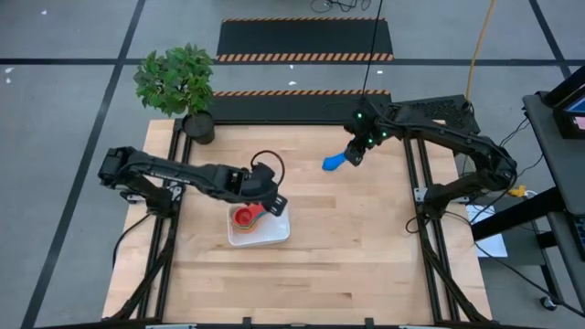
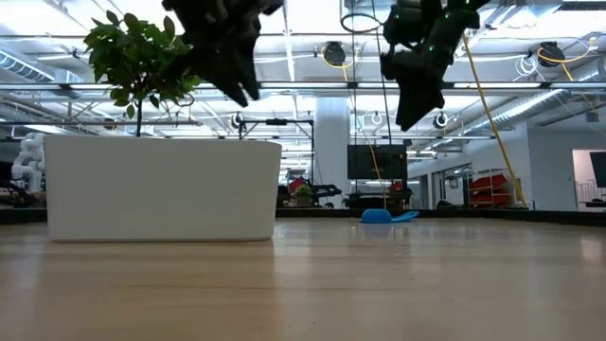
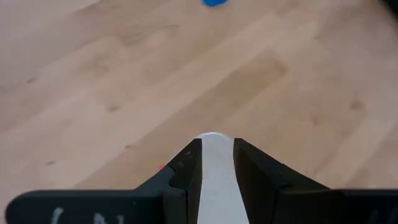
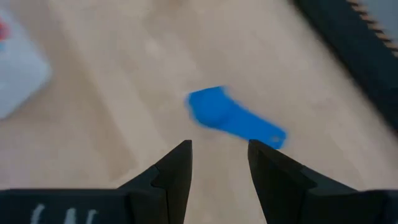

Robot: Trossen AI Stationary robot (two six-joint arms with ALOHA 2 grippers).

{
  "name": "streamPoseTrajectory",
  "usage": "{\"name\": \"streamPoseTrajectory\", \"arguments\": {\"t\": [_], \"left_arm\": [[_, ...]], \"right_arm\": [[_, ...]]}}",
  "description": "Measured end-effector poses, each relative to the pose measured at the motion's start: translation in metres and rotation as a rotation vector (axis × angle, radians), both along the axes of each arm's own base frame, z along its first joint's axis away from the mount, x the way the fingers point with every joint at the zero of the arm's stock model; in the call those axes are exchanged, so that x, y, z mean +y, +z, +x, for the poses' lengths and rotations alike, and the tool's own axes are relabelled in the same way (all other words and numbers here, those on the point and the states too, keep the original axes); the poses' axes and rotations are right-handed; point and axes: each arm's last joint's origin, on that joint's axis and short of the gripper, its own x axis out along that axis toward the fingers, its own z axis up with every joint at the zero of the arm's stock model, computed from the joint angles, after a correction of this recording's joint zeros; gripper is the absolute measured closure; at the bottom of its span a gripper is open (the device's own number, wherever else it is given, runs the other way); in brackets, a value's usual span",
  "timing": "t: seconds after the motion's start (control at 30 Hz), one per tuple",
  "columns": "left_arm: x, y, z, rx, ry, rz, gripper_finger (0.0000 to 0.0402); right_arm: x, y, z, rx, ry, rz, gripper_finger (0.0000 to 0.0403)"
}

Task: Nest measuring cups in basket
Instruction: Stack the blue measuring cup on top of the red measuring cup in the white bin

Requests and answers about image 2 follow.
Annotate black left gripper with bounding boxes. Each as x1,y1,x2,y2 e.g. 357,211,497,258
160,0,280,108

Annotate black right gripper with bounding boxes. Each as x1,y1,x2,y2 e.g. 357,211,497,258
380,0,482,133

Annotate small blue measuring cup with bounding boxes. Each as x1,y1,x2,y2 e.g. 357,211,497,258
359,208,420,224

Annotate white plastic basket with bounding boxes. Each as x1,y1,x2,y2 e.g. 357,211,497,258
44,135,284,243

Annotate green leafy plant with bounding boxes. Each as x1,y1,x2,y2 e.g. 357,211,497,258
83,9,203,138

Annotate red bin rack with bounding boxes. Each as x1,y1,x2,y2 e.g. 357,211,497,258
468,173,510,207

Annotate small potted plant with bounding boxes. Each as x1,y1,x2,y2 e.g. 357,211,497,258
293,183,314,208

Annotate black monitor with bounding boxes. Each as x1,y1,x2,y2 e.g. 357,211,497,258
589,151,606,188

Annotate white humanoid robot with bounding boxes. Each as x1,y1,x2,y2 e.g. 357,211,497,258
9,132,46,194

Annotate black hanging cable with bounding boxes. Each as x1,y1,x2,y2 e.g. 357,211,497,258
370,0,394,146

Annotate black station frame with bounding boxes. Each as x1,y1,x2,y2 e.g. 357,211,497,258
236,117,316,186

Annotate black wall screen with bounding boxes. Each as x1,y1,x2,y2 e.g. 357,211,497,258
347,144,408,181

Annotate yellow cable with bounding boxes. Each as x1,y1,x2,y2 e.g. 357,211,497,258
461,32,529,208

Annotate black aluminium table frame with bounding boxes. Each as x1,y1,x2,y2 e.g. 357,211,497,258
0,206,606,227

